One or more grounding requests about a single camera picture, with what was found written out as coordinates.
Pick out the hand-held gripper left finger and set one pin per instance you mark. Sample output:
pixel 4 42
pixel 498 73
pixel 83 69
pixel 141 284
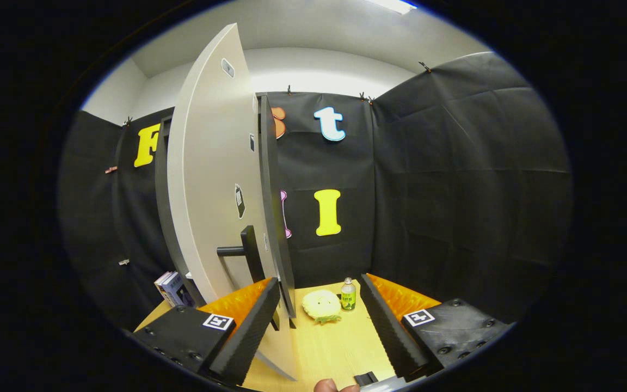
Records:
pixel 248 332

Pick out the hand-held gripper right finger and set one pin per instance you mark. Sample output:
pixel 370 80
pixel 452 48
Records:
pixel 389 332

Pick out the beige shoe cabinet door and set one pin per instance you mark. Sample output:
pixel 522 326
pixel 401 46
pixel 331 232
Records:
pixel 204 190

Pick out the green label bottle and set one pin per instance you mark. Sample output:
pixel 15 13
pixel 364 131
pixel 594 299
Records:
pixel 348 296

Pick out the yellow plush toy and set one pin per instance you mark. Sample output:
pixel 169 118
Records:
pixel 321 306

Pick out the blue cover book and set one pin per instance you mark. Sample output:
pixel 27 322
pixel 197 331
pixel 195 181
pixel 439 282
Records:
pixel 176 291

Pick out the white cover book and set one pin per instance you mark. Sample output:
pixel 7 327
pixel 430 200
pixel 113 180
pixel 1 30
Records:
pixel 161 286

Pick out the black backdrop cloth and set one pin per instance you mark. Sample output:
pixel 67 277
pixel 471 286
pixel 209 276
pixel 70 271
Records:
pixel 455 190

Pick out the long ceiling light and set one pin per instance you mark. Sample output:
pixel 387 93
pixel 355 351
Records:
pixel 392 5

